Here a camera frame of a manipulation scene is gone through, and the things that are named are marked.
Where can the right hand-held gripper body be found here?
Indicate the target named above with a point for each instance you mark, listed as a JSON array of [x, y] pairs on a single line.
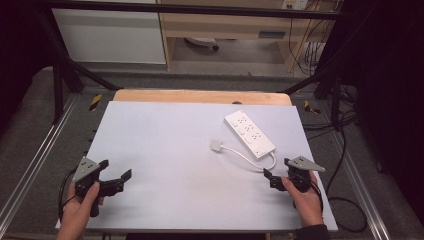
[[301, 165]]

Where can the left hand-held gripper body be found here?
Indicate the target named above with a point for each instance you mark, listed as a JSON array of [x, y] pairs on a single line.
[[86, 168]]

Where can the white power strip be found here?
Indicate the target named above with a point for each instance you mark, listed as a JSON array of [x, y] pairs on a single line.
[[250, 133]]

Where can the white plug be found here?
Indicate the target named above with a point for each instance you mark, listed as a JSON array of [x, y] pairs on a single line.
[[216, 145]]

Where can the person's right hand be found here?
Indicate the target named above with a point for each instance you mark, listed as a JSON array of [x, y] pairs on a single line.
[[306, 206]]

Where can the person's left hand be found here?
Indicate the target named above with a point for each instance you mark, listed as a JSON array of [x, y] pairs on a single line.
[[75, 213]]

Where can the white table board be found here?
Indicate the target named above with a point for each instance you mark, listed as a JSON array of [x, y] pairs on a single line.
[[173, 173]]

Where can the wooden table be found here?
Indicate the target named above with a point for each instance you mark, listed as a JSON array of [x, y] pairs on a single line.
[[200, 97]]

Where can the white cabinet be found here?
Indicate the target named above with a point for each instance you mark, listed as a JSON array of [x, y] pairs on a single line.
[[110, 36]]

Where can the office chair base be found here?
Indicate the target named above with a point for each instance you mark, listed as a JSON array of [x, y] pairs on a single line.
[[202, 41]]

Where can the wooden desk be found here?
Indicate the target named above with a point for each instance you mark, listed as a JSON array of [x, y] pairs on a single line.
[[226, 25]]

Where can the aluminium rail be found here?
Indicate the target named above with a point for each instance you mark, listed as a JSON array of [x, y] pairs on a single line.
[[36, 156], [361, 186]]

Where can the white wall outlet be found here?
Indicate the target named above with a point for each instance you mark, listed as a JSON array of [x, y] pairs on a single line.
[[295, 4]]

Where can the black metal frame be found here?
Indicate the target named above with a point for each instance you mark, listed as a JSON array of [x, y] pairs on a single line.
[[186, 9]]

